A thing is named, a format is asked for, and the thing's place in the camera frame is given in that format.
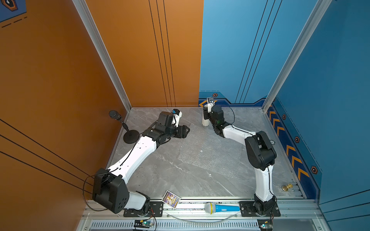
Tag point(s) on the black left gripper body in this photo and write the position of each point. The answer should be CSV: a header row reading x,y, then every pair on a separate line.
x,y
178,132

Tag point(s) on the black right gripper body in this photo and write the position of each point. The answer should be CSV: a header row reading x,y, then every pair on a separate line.
x,y
207,115

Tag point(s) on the clear bubble wrap sheet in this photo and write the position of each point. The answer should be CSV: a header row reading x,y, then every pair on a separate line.
x,y
205,149

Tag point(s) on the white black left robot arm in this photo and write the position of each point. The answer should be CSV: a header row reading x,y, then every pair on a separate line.
x,y
110,185

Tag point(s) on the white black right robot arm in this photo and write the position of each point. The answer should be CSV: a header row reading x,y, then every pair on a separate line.
x,y
260,151

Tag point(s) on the black desk microphone on stand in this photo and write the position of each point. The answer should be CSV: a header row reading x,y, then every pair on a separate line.
x,y
130,136

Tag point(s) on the colourful picture card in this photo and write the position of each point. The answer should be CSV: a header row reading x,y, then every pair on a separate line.
x,y
171,199

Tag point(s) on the blue toy microphone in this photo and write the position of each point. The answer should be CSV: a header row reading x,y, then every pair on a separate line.
x,y
212,208

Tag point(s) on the green circuit board left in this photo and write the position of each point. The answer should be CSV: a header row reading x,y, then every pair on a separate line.
x,y
142,224

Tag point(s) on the green circuit board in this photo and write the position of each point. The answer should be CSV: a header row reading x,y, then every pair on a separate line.
x,y
142,224
265,225

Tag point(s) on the small brass bell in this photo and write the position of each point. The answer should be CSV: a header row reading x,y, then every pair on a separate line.
x,y
287,187

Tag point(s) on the green circuit board right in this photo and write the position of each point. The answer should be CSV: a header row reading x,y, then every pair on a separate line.
x,y
265,225

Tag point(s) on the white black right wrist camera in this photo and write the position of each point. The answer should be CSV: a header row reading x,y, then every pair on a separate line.
x,y
210,101

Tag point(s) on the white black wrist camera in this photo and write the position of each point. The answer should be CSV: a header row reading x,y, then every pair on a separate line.
x,y
210,101
176,115

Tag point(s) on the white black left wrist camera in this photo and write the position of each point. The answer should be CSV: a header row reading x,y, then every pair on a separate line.
x,y
176,115

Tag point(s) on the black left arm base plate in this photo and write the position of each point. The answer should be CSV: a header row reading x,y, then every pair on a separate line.
x,y
153,208

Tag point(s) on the aluminium front rail frame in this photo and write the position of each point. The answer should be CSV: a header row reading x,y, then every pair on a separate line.
x,y
190,215

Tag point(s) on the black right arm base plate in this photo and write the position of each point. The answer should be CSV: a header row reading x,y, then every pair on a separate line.
x,y
259,209

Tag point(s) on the aluminium corner post left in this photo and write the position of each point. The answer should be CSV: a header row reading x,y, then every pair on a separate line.
x,y
95,36

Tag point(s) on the aluminium corner post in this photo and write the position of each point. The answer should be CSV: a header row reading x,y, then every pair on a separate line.
x,y
95,36
309,28

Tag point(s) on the aluminium corner post right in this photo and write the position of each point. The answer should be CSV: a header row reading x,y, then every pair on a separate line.
x,y
309,28

